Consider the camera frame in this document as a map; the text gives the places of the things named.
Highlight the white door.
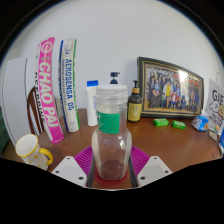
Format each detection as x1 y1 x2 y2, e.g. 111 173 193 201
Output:
1 57 38 148

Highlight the white lotion tube blue cap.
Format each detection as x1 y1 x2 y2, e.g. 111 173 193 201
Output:
85 79 100 127

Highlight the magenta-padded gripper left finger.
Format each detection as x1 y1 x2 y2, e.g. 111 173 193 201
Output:
50 144 96 188

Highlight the dark wooden chair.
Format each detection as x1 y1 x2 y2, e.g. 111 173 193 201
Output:
26 85 46 137

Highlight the framed group photo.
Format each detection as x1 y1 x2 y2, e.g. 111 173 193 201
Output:
136 56 205 119

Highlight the white paper gift bag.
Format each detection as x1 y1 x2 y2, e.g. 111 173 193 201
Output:
204 78 224 133

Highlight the small snack packet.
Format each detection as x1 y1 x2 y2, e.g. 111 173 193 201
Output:
208 129 219 142

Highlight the amber pump bottle yellow label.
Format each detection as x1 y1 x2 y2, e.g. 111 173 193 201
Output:
127 80 143 123

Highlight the clear bottle with green label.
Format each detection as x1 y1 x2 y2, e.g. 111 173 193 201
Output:
91 83 133 182

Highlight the white mug with yellow handle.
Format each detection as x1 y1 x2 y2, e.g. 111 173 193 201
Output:
14 133 54 171

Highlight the small green packet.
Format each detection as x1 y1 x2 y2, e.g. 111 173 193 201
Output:
171 120 187 130
152 118 170 127

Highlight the dark blue pump bottle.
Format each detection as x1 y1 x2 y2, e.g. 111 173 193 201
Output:
109 71 121 85

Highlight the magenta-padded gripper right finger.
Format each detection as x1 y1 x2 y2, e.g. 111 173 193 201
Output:
129 145 174 188

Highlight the blue tissue pack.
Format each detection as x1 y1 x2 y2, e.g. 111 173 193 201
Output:
191 114 210 132

